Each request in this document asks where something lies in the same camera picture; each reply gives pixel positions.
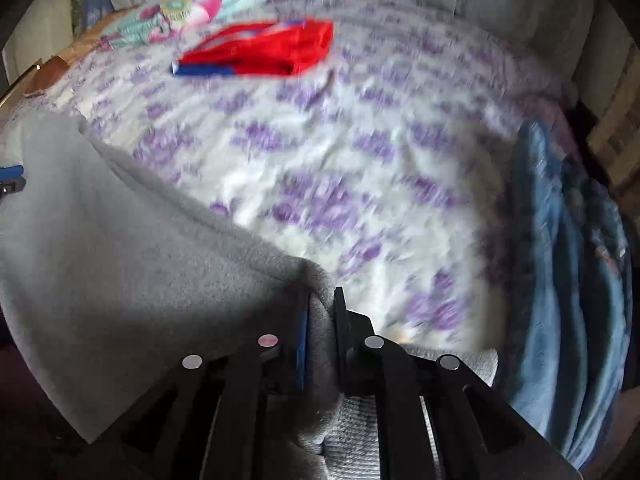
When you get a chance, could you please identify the purple floral bedsheet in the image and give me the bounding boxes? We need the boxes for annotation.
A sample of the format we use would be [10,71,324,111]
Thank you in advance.
[12,0,576,350]

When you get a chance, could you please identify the blue denim jeans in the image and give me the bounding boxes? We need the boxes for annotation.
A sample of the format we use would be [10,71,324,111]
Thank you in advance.
[498,122,634,469]

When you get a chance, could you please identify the red folded garment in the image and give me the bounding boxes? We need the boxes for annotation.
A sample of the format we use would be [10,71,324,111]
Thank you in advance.
[171,18,334,77]

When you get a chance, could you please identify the grey fleece pants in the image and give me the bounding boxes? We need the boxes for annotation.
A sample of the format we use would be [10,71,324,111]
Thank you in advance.
[0,109,501,480]

